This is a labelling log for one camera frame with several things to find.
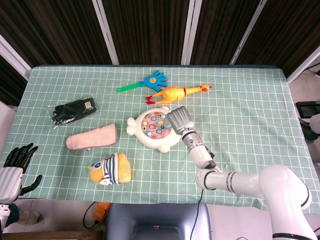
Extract dark shoe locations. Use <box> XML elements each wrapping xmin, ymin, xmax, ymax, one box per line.
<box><xmin>299</xmin><ymin>118</ymin><xmax>320</xmax><ymax>144</ymax></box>

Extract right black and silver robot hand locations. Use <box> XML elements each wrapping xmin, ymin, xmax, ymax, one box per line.
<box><xmin>166</xmin><ymin>105</ymin><xmax>196</xmax><ymax>137</ymax></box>

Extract black gloves in plastic bag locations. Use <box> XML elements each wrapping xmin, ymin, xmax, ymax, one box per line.
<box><xmin>47</xmin><ymin>97</ymin><xmax>99</xmax><ymax>130</ymax></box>

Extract black monitor box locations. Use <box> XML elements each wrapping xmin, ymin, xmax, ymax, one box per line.
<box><xmin>295</xmin><ymin>101</ymin><xmax>320</xmax><ymax>120</ymax></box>

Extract yellow rubber chicken toy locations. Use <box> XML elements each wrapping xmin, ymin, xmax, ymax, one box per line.
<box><xmin>145</xmin><ymin>84</ymin><xmax>213</xmax><ymax>105</ymax></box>

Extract blue hand clapper toy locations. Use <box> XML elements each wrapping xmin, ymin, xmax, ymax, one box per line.
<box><xmin>116</xmin><ymin>69</ymin><xmax>169</xmax><ymax>94</ymax></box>

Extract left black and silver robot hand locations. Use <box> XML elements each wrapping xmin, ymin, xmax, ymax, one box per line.
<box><xmin>0</xmin><ymin>142</ymin><xmax>43</xmax><ymax>204</ymax></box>

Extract grey shoe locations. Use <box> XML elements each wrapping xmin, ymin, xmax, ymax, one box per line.
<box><xmin>18</xmin><ymin>209</ymin><xmax>41</xmax><ymax>225</ymax></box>

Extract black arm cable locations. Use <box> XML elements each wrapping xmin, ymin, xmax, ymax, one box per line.
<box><xmin>191</xmin><ymin>187</ymin><xmax>205</xmax><ymax>240</ymax></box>

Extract white fishing game toy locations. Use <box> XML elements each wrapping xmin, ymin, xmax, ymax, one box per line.
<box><xmin>126</xmin><ymin>105</ymin><xmax>184</xmax><ymax>154</ymax></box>

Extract green checked tablecloth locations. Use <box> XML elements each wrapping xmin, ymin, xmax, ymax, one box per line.
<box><xmin>0</xmin><ymin>65</ymin><xmax>320</xmax><ymax>213</ymax></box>

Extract black cable loop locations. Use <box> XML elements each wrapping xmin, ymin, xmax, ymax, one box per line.
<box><xmin>82</xmin><ymin>201</ymin><xmax>99</xmax><ymax>230</ymax></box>

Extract white partition post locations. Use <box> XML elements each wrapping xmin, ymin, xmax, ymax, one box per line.
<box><xmin>229</xmin><ymin>0</ymin><xmax>268</xmax><ymax>65</ymax></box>
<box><xmin>286</xmin><ymin>46</ymin><xmax>320</xmax><ymax>84</ymax></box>
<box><xmin>91</xmin><ymin>0</ymin><xmax>120</xmax><ymax>65</ymax></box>
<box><xmin>0</xmin><ymin>34</ymin><xmax>33</xmax><ymax>81</ymax></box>
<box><xmin>180</xmin><ymin>0</ymin><xmax>202</xmax><ymax>65</ymax></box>

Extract orange device under table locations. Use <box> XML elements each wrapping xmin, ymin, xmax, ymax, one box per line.
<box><xmin>93</xmin><ymin>201</ymin><xmax>112</xmax><ymax>222</ymax></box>

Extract wooden board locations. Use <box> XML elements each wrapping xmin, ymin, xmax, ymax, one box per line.
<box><xmin>0</xmin><ymin>230</ymin><xmax>105</xmax><ymax>240</ymax></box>

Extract pink towel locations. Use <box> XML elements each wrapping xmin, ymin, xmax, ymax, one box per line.
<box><xmin>65</xmin><ymin>122</ymin><xmax>121</xmax><ymax>152</ymax></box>

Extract yellow plush toy striped shirt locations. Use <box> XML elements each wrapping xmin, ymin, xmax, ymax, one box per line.
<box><xmin>87</xmin><ymin>152</ymin><xmax>132</xmax><ymax>186</ymax></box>

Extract grey-blue robot torso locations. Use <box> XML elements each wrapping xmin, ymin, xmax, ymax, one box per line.
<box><xmin>105</xmin><ymin>202</ymin><xmax>213</xmax><ymax>240</ymax></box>

